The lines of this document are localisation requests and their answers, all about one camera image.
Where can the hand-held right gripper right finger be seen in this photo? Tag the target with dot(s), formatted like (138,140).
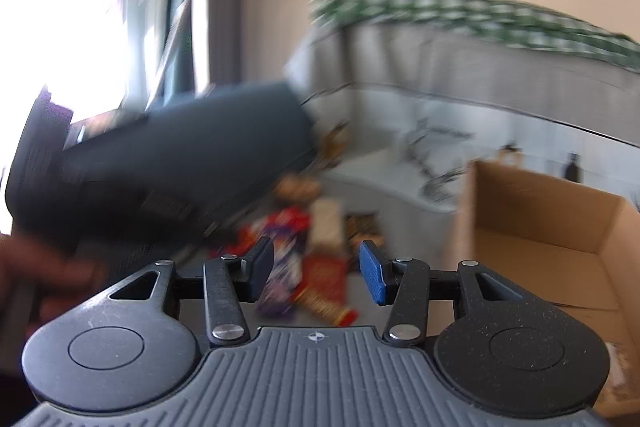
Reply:
(372,272)

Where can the grey printed sofa cover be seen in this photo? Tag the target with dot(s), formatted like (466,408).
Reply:
(450,72)

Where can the red square snack packet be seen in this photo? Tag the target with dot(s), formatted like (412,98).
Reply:
(325,274)

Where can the person's left hand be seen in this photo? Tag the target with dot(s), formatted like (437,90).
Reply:
(35,277)

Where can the purple red tube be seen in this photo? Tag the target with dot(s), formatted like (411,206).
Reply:
(282,287)

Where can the beige snack packet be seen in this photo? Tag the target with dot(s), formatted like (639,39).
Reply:
(327,227)

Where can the dark patterned snack packet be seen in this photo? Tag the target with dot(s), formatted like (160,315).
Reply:
(362,227)

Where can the green checked cloth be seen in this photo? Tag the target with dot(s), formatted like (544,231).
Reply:
(450,7)

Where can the orange cracker packet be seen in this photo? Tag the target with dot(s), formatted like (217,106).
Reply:
(297,188)

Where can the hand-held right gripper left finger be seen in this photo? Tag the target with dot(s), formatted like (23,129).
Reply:
(260,272)

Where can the orange and red snack packet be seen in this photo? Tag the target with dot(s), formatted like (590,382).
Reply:
(325,307)

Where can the red and blue snack packet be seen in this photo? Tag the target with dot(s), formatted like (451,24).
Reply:
(285,219)

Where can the cardboard box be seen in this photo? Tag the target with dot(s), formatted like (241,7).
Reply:
(540,227)

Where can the grey curtain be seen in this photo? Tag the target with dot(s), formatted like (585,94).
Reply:
(225,32)

